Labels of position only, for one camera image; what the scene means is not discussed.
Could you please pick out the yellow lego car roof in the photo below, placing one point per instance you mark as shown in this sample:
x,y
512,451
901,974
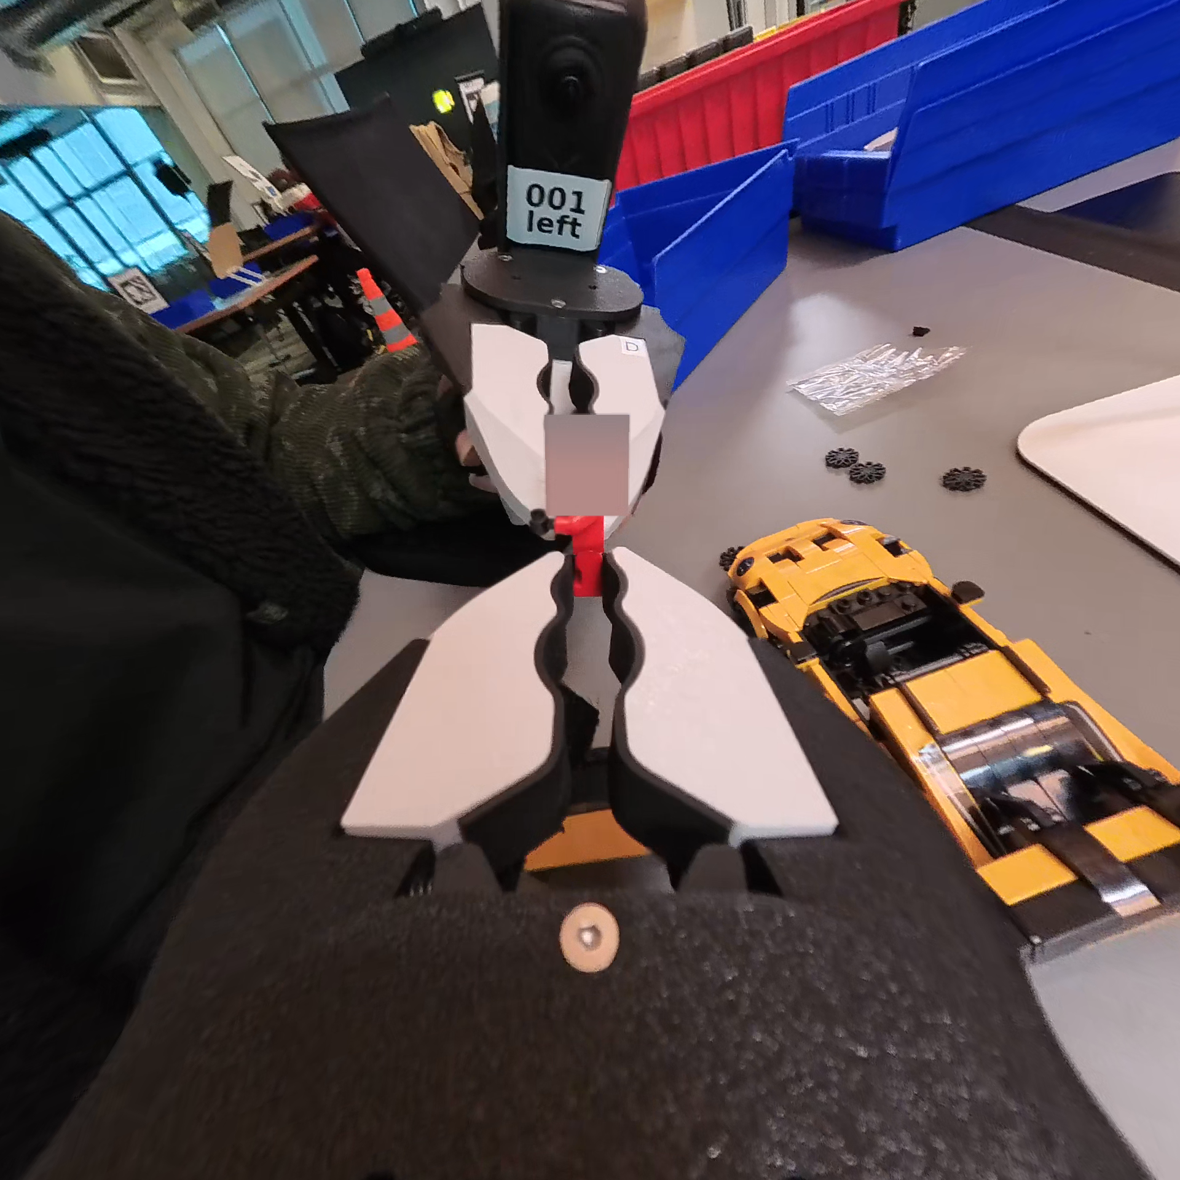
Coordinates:
x,y
590,839

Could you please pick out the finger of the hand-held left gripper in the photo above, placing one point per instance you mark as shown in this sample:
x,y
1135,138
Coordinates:
x,y
501,415
643,434

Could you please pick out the red plastic storage bin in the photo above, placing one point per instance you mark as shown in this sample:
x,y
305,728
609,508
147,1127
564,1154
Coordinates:
x,y
737,102

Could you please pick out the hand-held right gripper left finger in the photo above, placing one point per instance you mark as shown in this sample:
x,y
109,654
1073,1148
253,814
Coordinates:
x,y
460,719

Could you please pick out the red lego minifigure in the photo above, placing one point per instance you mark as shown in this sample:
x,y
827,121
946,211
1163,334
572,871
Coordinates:
x,y
584,553

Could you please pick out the black lego wheel rim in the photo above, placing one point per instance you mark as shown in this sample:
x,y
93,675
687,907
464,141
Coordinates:
x,y
962,479
730,558
865,474
841,458

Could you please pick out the white desk stand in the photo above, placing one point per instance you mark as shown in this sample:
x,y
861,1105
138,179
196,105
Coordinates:
x,y
1106,452

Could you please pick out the person's left forearm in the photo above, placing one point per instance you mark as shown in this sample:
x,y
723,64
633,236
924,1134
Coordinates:
x,y
321,443

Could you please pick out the clear plastic bag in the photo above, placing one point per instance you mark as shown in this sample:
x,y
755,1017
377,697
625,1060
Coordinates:
x,y
876,379

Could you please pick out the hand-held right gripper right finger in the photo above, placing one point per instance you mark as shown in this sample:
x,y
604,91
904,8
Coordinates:
x,y
717,729

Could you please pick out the yellow lego car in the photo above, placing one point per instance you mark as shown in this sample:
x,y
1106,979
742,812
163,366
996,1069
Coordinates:
x,y
920,692

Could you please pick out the orange traffic cone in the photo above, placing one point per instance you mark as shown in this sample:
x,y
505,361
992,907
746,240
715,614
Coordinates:
x,y
386,314

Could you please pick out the person's left hand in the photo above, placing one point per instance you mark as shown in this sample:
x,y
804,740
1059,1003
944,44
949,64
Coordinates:
x,y
469,456

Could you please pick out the black panel board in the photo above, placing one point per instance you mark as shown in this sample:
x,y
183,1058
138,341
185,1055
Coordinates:
x,y
386,202

